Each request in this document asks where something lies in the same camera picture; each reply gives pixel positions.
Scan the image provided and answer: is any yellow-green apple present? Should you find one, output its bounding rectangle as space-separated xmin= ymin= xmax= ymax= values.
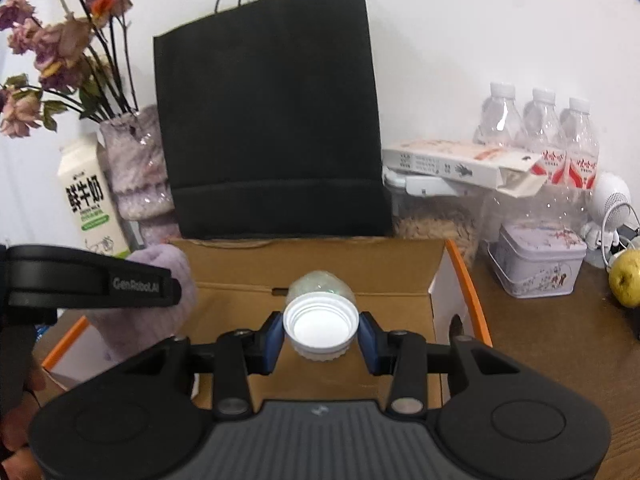
xmin=608 ymin=248 xmax=640 ymax=308

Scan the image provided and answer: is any white green milk carton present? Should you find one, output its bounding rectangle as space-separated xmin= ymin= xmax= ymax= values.
xmin=56 ymin=132 xmax=132 ymax=259

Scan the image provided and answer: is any clear water bottle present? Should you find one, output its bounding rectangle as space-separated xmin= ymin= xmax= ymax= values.
xmin=522 ymin=87 xmax=568 ymax=186
xmin=557 ymin=96 xmax=600 ymax=221
xmin=474 ymin=81 xmax=527 ymax=151

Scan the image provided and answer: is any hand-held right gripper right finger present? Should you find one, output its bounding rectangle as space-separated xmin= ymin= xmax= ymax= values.
xmin=358 ymin=311 xmax=523 ymax=418

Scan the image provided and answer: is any white round device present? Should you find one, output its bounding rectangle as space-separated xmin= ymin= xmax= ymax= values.
xmin=582 ymin=172 xmax=633 ymax=266

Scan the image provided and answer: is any iridescent bundle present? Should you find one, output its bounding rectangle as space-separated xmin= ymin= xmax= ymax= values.
xmin=289 ymin=270 xmax=357 ymax=308

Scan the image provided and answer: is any white plastic jar cap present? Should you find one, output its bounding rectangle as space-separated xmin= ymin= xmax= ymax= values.
xmin=282 ymin=292 xmax=360 ymax=362

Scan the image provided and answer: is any dried pink rose bouquet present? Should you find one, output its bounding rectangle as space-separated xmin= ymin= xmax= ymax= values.
xmin=0 ymin=0 xmax=138 ymax=139

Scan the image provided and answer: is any white thin cable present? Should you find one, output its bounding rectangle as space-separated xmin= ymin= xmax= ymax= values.
xmin=599 ymin=202 xmax=640 ymax=272

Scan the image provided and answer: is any black paper bag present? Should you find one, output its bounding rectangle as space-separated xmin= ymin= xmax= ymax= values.
xmin=152 ymin=0 xmax=393 ymax=241

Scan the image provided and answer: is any person's left hand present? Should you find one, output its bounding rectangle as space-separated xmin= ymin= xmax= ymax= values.
xmin=0 ymin=357 xmax=47 ymax=461

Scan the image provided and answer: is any pale floral tin box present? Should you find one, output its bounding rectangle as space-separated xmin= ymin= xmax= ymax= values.
xmin=487 ymin=220 xmax=588 ymax=300

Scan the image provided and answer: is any red cardboard box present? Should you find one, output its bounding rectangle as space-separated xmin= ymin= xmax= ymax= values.
xmin=41 ymin=237 xmax=493 ymax=411

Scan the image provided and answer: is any purple fluffy headband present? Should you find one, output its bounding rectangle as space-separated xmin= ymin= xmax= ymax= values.
xmin=85 ymin=244 xmax=199 ymax=367

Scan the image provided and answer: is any white flat carton box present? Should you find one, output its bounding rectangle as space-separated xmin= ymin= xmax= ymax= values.
xmin=382 ymin=138 xmax=544 ymax=196

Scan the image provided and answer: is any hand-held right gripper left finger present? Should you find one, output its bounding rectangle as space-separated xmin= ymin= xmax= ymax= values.
xmin=120 ymin=311 xmax=284 ymax=421

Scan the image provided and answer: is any purple knit-covered vase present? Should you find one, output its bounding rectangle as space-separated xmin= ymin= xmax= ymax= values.
xmin=99 ymin=104 xmax=182 ymax=251

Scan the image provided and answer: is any clear grain container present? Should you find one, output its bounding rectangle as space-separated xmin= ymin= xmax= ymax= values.
xmin=382 ymin=167 xmax=493 ymax=266

